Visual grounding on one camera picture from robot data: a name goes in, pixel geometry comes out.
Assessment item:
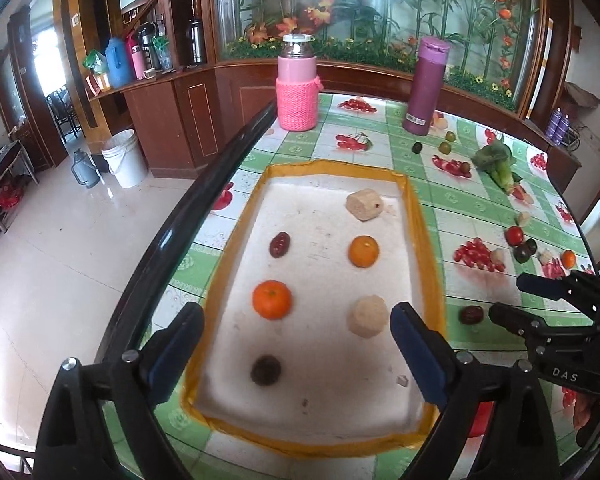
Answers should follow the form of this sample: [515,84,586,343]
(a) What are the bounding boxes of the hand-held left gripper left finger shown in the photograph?
[35,302,206,480]

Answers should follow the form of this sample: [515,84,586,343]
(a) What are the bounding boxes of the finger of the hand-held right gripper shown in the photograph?
[488,302,556,361]
[516,271,581,306]

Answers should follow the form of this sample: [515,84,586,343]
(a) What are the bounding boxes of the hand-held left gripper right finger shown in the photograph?
[389,301,556,480]

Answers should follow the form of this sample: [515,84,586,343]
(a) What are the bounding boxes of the dark purple passion fruit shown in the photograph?
[250,355,282,386]
[513,238,538,265]

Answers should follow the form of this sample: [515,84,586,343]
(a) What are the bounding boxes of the white foam tray yellow tape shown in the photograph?
[180,159,448,458]

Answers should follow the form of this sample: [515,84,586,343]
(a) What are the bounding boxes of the person's right hand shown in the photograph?
[575,391,600,448]

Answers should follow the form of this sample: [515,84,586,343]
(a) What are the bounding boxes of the green checked fruit-print tablecloth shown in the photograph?
[102,91,600,480]

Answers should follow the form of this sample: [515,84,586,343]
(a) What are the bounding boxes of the green bok choy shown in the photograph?
[471,139,523,195]

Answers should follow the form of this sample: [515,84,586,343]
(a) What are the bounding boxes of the brown crumpled object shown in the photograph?
[565,81,600,108]

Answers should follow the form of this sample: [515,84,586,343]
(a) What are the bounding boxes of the white plastic bucket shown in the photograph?
[101,129,148,189]

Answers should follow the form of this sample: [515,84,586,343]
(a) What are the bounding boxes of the grey kettle jug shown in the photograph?
[71,148,102,190]

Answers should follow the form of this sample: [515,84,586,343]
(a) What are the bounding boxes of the purple flask bottle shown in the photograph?
[401,36,452,136]

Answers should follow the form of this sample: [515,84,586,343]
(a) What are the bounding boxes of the red bag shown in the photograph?
[0,182,26,209]

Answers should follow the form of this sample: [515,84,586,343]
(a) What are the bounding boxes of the cloth covered side table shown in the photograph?
[0,139,38,221]

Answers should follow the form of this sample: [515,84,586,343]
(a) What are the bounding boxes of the dark wooden chairs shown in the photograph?
[46,89,83,143]

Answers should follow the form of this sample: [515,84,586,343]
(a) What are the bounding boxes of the small red box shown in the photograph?
[86,72,113,96]

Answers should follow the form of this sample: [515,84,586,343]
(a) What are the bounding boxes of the pink knitted sleeve flask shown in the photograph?
[275,33,322,132]

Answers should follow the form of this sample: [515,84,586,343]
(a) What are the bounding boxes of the pink bottle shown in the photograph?
[131,45,147,81]

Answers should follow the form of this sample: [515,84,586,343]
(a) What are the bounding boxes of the blue thermos jug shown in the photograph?
[105,37,132,88]

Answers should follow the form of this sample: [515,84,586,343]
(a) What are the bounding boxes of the green bag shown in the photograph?
[82,49,111,77]

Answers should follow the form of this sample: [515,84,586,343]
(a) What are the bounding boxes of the glass with green contents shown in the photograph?
[155,35,175,71]

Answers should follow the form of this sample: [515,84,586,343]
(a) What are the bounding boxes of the black thermos pot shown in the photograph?
[134,22,162,71]

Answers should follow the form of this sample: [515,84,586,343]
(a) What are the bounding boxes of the steel thermos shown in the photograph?
[186,19,204,65]

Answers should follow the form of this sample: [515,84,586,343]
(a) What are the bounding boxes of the floral bamboo glass panel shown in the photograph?
[210,0,543,111]

